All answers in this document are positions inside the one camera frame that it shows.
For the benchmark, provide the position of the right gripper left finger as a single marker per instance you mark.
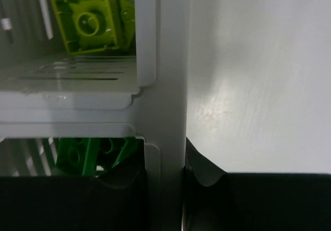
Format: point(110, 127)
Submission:
point(116, 200)

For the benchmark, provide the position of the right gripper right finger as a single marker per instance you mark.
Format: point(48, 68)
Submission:
point(218, 200)

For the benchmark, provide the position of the dark green lego brick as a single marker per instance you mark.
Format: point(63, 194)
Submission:
point(95, 156)

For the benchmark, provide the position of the white two-compartment container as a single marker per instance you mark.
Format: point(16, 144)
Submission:
point(141, 92)

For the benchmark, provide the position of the lime lego brick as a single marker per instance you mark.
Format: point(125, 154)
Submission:
point(127, 16)
point(89, 26)

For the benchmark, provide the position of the lime lego brick top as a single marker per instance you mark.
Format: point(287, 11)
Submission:
point(127, 16)

